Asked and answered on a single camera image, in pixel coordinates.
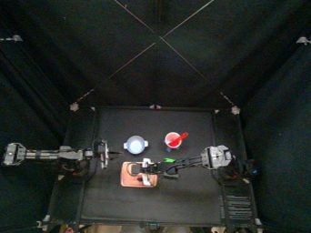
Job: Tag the red toy cup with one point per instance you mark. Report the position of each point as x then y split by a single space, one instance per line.
172 141

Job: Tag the grey frame bracket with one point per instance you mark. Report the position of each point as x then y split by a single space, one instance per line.
153 106
303 40
235 110
16 38
73 106

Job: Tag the red toy spoon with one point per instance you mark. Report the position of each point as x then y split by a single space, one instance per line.
180 136

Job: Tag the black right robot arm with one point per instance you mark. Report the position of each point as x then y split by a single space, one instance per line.
209 157

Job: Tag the small green toy piece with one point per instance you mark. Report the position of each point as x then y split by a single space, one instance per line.
168 160

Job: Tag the wooden cutting board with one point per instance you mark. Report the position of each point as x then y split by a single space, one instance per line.
128 180

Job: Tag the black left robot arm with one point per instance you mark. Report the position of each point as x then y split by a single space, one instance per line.
44 154

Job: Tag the pale blue toy bowl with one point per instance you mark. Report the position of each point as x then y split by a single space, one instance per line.
134 145

